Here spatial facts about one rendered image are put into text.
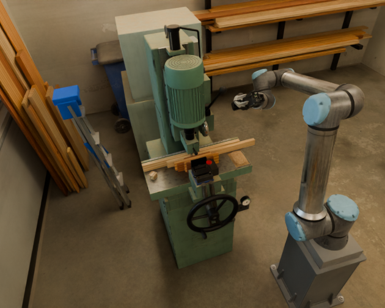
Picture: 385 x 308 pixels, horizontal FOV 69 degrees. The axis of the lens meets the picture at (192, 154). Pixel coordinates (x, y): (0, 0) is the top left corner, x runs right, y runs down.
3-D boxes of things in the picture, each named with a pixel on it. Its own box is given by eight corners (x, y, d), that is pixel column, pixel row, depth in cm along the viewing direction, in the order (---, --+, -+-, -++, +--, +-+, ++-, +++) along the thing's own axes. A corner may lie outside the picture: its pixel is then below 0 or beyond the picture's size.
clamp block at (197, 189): (196, 198, 146) (195, 187, 140) (188, 181, 156) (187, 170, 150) (222, 191, 149) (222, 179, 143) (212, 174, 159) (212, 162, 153)
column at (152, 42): (167, 158, 182) (150, 49, 134) (160, 139, 198) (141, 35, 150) (200, 150, 186) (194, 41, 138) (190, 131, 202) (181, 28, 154)
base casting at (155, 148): (165, 212, 161) (164, 202, 155) (146, 151, 202) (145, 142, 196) (236, 190, 169) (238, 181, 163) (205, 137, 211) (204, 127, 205)
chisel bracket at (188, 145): (187, 156, 154) (186, 145, 149) (180, 142, 164) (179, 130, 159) (200, 153, 156) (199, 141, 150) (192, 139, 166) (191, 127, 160)
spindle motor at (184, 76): (176, 132, 137) (169, 73, 116) (167, 114, 149) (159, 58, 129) (210, 124, 140) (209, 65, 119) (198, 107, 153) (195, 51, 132)
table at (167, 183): (154, 215, 144) (153, 208, 140) (143, 175, 166) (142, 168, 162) (260, 183, 156) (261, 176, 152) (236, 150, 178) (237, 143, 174)
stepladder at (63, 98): (116, 212, 253) (50, 104, 172) (114, 192, 271) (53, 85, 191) (133, 206, 254) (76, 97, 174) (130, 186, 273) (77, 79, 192)
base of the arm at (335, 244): (336, 218, 161) (341, 207, 155) (354, 247, 147) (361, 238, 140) (304, 222, 160) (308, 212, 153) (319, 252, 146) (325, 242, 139)
